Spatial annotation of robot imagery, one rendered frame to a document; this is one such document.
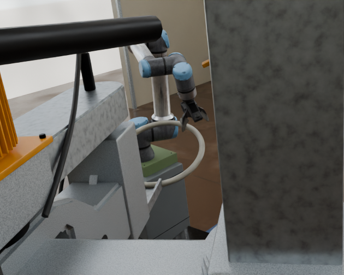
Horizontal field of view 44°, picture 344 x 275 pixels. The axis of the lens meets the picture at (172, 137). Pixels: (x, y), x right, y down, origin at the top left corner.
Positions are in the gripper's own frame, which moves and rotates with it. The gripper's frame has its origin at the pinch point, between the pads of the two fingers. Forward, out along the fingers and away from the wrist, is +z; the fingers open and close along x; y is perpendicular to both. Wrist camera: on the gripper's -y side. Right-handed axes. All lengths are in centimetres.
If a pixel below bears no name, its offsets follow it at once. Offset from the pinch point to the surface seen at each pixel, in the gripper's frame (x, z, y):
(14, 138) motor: 63, -95, -88
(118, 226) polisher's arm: 53, -34, -69
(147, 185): 35.8, 5.1, -19.9
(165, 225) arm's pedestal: 31, 91, 20
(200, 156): 5.7, 4.6, -16.1
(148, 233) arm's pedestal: 44, 84, 15
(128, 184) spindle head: 45, -38, -57
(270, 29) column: 19, -117, -117
